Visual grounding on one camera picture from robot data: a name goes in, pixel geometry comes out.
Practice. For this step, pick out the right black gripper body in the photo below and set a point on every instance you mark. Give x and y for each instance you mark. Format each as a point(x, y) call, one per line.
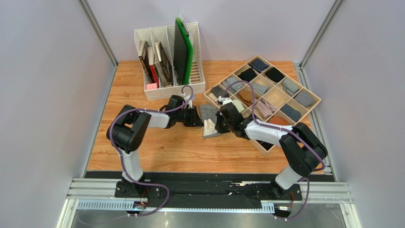
point(223, 120)

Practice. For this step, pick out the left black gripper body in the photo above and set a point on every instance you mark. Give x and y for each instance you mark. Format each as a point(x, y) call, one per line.
point(182, 116)

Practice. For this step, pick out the grey white underwear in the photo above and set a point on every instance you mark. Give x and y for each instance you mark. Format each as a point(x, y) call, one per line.
point(209, 118)

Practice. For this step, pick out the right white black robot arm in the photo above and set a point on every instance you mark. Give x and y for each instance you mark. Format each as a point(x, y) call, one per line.
point(302, 148)

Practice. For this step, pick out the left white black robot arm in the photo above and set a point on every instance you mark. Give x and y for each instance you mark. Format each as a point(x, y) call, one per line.
point(127, 132)

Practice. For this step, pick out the pale green rolled cloth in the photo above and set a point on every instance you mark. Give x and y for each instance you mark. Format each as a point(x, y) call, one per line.
point(239, 106)

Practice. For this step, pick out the brown rolled cloth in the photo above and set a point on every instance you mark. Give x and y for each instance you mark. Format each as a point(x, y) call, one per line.
point(245, 97)

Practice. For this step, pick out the pink rolled cloth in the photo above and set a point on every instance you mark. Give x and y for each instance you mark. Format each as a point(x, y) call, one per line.
point(265, 108)

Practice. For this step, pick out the dark grey rolled cloth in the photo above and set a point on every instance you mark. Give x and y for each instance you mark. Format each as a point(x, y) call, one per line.
point(218, 91)

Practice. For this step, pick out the striped grey rolled cloth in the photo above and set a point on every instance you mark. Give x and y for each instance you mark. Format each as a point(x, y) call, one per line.
point(233, 84)

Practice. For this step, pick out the black rolled cloth bottom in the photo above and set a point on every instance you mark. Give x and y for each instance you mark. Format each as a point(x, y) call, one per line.
point(267, 146)

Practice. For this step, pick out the black rolled cloth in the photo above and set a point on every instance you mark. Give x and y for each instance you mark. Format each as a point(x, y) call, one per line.
point(267, 146)
point(274, 75)
point(248, 75)

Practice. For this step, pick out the rust orange rolled cloth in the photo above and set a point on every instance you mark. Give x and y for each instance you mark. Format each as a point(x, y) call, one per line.
point(278, 120)

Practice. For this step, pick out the wooden compartment organizer box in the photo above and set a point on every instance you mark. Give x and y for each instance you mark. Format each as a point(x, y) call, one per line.
point(275, 95)

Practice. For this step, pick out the grey folded cloth centre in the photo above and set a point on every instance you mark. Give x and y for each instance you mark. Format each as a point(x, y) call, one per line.
point(259, 88)

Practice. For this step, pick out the black rolled cloth top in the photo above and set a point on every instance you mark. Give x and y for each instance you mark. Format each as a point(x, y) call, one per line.
point(248, 75)

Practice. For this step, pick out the navy striped rolled cloth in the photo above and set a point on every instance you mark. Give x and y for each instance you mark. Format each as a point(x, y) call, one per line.
point(292, 112)

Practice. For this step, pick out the black rolled cloth right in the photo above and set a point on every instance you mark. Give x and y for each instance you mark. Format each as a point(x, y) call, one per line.
point(274, 75)

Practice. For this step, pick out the grey rolled cloth right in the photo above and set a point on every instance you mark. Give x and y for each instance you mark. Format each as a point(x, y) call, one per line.
point(289, 87)

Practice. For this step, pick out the dark patterned book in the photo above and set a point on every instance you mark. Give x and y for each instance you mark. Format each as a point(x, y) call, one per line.
point(163, 65)

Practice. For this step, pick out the green black clipboard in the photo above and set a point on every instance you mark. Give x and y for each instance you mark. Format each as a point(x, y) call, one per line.
point(183, 52)

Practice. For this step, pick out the grey striped cloth far right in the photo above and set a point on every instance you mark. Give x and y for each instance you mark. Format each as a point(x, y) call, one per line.
point(304, 99)

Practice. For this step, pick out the red book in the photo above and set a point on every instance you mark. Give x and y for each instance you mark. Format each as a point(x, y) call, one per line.
point(153, 70)

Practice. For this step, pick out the black book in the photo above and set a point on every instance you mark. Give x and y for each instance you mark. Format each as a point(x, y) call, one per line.
point(143, 57)

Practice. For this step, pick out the white file organizer rack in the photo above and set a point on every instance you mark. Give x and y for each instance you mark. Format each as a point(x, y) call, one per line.
point(166, 35)

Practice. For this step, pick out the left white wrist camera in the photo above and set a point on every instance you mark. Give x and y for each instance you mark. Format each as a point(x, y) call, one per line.
point(188, 101)

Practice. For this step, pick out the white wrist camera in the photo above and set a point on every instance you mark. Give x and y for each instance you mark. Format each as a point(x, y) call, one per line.
point(224, 100)
point(188, 101)

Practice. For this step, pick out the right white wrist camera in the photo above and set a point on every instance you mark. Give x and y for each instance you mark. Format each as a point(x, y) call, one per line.
point(224, 100)

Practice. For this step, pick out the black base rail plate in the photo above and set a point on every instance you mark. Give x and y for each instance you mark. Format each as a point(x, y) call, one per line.
point(203, 190)

